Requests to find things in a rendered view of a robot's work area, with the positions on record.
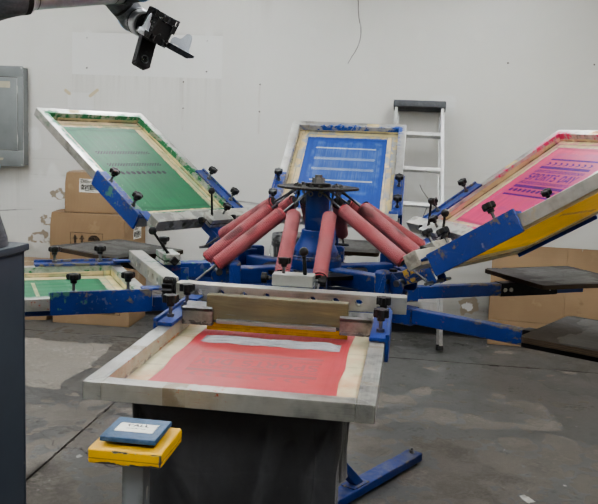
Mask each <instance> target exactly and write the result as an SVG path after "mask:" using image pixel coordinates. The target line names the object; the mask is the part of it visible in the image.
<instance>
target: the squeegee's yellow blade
mask: <svg viewBox="0 0 598 504"><path fill-rule="evenodd" d="M212 326H218V327H232V328H245V329H259V330H272V331H286V332H300V333H313V334H327V335H339V331H336V332H327V331H314V330H300V329H286V328H273V327H259V326H245V325H232V324H218V323H216V322H214V324H213V325H212Z"/></svg>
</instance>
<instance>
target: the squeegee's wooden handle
mask: <svg viewBox="0 0 598 504"><path fill-rule="evenodd" d="M206 307H212V308H213V322H216V319H229V320H243V321H257V322H271V323H285V324H299V325H312V326H326V327H336V331H339V328H340V316H348V317H349V302H342V301H328V300H313V299H298V298H283V297H269V296H254V295H239V294H225V293H208V294H207V305H206Z"/></svg>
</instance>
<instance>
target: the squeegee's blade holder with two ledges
mask: <svg viewBox="0 0 598 504"><path fill-rule="evenodd" d="M216 323H218V324H232V325H245V326H259V327H273V328H286V329H300V330H314V331H327V332H336V327H326V326H312V325H299V324H285V323H271V322H257V321H243V320H229V319H216Z"/></svg>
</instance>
